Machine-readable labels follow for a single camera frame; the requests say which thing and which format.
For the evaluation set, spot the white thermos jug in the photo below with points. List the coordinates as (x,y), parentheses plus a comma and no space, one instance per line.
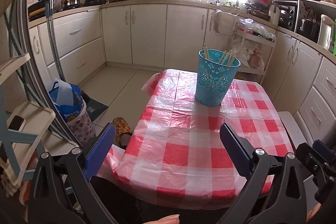
(326,33)

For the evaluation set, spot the hanging white trash bin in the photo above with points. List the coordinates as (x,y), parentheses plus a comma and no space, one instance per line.
(224,22)

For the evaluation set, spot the white stool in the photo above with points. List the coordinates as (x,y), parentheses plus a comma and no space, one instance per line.
(294,132)

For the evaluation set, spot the white rolling storage cart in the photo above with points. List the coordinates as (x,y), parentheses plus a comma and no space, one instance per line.
(262,54)

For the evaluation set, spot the red white checkered tablecloth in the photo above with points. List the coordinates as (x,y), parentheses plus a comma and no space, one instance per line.
(175,156)

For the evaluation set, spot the blue shopping bag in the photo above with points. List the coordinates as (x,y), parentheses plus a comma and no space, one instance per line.
(66,97)

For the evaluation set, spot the white plastic bag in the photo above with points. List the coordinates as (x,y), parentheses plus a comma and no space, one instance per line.
(243,50)

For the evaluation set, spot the black wok pan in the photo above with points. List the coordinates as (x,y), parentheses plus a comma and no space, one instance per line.
(37,10)

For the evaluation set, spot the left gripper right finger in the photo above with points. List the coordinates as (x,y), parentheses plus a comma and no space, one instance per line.
(273,192)

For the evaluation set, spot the mop pole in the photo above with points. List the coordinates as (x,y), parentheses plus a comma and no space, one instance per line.
(52,38)

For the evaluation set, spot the teal perforated plastic bin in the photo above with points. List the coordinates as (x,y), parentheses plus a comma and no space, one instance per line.
(214,79)

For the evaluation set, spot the black toaster oven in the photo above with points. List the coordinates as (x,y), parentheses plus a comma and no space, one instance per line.
(288,13)

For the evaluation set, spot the floral waste bin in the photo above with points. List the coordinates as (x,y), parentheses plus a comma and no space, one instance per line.
(82,126)

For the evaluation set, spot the person right hand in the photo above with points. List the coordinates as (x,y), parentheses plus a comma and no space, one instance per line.
(313,212)

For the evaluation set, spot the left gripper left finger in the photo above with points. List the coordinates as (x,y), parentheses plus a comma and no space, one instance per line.
(61,191)

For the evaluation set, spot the wooden chopstick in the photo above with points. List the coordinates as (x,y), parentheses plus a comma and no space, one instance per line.
(231,60)
(223,57)
(227,58)
(206,53)

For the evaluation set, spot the yellow floral slipper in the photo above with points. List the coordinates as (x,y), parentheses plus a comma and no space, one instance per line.
(123,131)

